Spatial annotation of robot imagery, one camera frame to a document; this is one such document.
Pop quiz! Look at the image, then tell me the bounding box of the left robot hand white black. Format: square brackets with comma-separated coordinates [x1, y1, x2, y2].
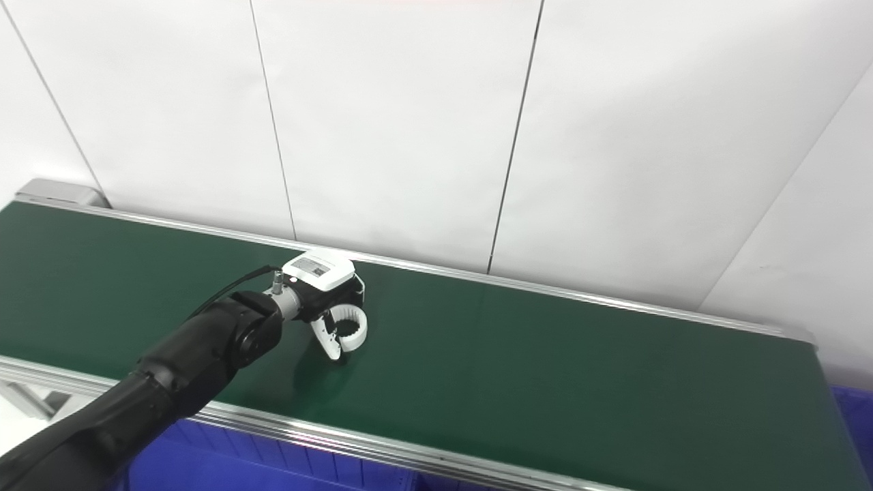
[280, 248, 367, 361]

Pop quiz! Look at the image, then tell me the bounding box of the white ring gear part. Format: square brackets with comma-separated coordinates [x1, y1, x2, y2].
[329, 306, 369, 354]

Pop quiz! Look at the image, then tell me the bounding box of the blue bin with white parts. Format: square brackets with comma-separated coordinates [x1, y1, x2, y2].
[123, 416, 420, 491]

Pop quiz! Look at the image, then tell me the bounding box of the empty blue bin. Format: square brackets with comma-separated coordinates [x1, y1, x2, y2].
[829, 384, 873, 491]

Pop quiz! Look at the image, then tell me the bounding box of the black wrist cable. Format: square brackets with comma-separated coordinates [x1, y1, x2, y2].
[186, 265, 279, 321]

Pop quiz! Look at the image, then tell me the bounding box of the green conveyor belt aluminium frame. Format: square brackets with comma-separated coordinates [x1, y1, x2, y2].
[0, 179, 873, 491]

